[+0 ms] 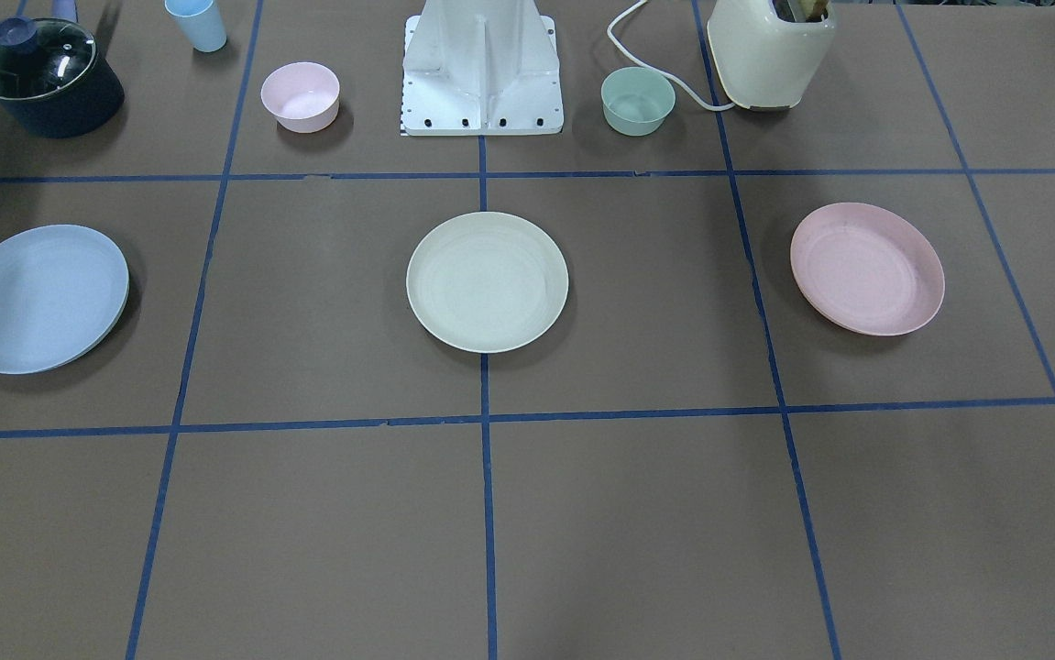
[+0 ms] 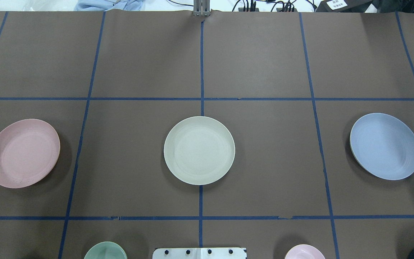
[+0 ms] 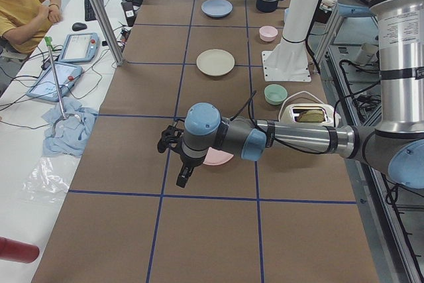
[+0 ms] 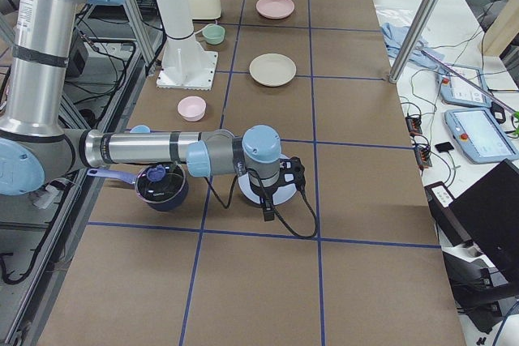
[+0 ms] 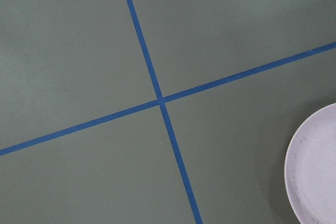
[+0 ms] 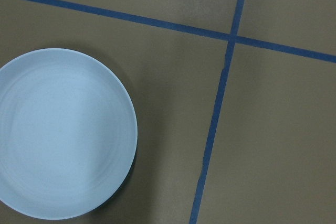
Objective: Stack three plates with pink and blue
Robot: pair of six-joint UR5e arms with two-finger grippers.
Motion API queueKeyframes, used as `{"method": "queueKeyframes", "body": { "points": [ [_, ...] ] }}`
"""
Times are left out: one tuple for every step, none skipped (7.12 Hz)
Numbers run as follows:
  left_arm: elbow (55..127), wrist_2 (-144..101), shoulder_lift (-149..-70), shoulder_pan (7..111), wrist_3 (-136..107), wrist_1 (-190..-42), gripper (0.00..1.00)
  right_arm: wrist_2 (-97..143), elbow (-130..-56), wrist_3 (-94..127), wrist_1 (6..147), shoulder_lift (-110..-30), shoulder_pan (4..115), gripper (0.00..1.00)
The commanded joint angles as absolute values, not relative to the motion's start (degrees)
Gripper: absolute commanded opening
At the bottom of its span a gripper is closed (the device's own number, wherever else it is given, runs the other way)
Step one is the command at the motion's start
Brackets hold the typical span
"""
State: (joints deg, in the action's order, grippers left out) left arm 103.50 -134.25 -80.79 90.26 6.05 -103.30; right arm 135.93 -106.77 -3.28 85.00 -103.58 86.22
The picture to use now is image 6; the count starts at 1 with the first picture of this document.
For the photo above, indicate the light blue plate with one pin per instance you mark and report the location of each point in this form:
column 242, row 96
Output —
column 68, row 133

